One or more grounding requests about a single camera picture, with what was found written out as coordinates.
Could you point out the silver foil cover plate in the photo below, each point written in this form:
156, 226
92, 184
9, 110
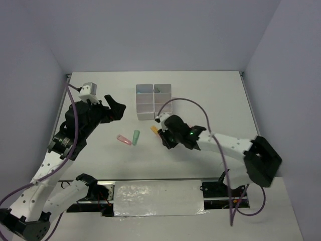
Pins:
158, 198

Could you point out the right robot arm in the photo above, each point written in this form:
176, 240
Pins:
259, 160

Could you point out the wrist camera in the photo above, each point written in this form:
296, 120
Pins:
161, 118
88, 92

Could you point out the green highlighter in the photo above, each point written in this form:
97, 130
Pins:
135, 137

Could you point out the orange pink highlighter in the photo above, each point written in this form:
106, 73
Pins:
154, 129

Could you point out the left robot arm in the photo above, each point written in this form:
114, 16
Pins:
31, 215

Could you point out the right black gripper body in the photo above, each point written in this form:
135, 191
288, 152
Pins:
171, 139

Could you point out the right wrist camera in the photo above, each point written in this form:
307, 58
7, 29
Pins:
161, 118

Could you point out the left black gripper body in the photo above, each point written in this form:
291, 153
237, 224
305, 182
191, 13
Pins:
94, 110

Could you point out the right white organizer tray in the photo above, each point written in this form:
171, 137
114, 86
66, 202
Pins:
161, 98

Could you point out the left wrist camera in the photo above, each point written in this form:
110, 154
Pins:
88, 92

